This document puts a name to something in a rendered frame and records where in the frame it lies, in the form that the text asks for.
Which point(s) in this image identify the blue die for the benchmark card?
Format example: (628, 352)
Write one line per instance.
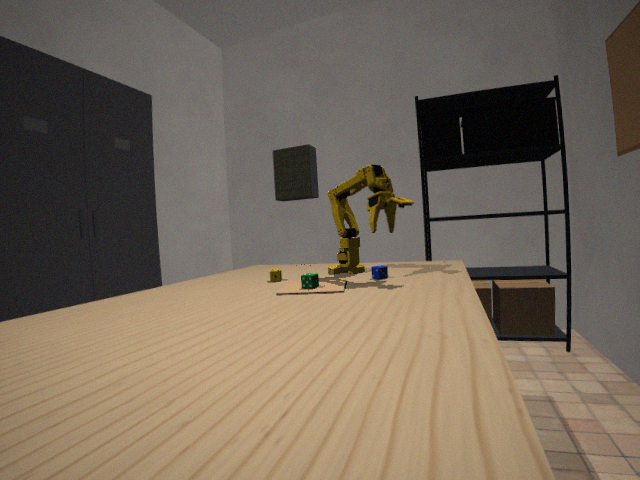
(379, 272)

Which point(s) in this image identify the yellow die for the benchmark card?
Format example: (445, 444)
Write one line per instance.
(275, 275)

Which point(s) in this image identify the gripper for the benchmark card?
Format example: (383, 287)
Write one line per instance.
(377, 202)

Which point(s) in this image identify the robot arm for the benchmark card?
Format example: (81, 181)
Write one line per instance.
(371, 175)

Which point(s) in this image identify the green die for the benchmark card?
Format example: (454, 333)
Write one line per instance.
(309, 281)

